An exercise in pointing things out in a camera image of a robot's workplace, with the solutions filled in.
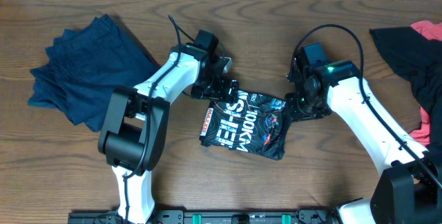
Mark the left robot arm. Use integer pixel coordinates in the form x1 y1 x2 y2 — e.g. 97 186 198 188
98 44 238 223

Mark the plain black shirt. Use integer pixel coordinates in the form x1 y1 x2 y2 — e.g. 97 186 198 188
369 27 441 153

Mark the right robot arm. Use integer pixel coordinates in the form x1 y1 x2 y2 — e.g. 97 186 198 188
286 60 441 223

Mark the red cloth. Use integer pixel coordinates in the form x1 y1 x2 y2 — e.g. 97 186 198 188
409 19 442 147

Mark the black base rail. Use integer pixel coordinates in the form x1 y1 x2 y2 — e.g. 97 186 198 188
67 207 342 224

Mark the black orange patterned jersey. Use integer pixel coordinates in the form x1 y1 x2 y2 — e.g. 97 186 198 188
200 91 291 160

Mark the folded navy blue shirt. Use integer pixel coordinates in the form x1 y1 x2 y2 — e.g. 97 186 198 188
28 15 158 132

